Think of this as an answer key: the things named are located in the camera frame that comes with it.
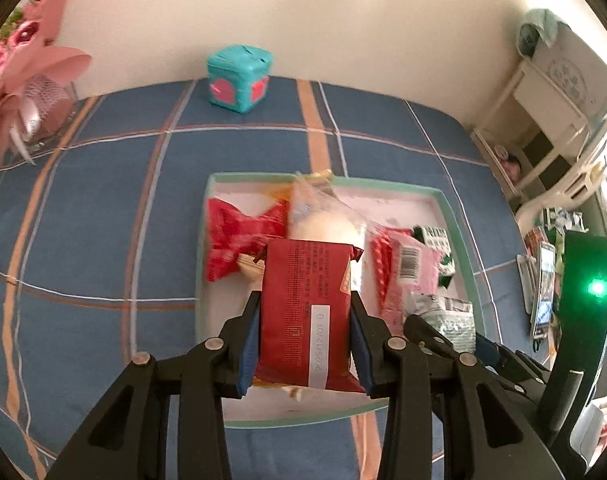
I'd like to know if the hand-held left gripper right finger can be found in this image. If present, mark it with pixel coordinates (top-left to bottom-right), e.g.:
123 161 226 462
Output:
351 290 567 480

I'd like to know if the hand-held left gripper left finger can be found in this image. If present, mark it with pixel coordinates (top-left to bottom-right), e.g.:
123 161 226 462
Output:
46 290 262 480

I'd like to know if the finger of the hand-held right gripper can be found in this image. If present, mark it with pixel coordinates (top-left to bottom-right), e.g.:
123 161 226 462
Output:
403 314 484 361
476 334 551 401

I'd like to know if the light green snack packet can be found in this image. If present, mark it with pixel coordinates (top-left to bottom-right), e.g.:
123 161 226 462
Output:
406 294 475 356

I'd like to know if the pink snack packet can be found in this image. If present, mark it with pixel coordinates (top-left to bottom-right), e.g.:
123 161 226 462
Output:
383 227 447 331

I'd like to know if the dark red snack packet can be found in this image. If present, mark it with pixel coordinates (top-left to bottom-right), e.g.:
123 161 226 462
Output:
253 238 367 394

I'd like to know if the green white biscuit packet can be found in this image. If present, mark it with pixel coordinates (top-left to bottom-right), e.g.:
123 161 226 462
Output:
413 225 457 288

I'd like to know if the red twisted cracker packet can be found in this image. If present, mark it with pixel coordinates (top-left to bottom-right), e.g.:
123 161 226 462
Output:
204 197 290 283

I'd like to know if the teal rimmed white tray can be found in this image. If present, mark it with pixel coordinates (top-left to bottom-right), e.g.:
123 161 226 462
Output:
196 172 479 428

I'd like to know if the white bun clear packet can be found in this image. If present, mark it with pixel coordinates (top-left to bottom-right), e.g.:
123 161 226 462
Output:
286 172 369 251

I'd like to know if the smartphone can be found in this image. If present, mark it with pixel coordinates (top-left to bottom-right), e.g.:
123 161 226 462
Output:
531 242 557 338

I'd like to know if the white phone stand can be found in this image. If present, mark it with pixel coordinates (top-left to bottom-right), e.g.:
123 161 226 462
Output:
516 252 537 316

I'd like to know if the white bedside shelf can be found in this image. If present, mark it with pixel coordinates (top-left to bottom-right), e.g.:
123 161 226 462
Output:
471 60 589 201

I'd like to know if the white printed box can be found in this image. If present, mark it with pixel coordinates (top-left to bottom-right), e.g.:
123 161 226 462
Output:
531 25 607 133

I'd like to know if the teal cloth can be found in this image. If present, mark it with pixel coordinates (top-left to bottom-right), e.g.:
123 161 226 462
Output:
518 8 567 56

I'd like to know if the teal cube box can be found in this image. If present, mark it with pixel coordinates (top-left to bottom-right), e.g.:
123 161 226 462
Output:
206 45 274 115

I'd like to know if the clear vase with ribbon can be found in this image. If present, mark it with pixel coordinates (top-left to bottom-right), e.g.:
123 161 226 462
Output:
13 74 81 151

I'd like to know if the pink paper flower bouquet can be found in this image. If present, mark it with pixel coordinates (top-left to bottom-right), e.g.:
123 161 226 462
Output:
0 0 93 171

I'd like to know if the white curved bed frame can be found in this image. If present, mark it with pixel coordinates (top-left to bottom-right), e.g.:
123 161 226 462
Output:
513 85 607 231

